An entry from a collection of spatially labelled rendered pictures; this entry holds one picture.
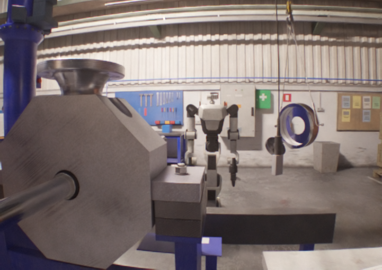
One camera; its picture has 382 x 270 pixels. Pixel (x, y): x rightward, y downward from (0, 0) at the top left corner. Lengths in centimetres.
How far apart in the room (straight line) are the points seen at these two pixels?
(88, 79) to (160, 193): 36
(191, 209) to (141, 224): 13
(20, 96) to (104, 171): 210
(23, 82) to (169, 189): 225
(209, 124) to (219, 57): 375
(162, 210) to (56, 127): 35
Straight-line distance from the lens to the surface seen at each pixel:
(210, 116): 239
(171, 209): 62
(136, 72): 634
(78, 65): 64
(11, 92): 268
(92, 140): 64
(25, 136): 77
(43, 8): 276
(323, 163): 577
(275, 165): 151
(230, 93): 550
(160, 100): 599
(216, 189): 246
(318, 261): 78
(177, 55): 612
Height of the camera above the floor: 127
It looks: 3 degrees down
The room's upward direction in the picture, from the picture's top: straight up
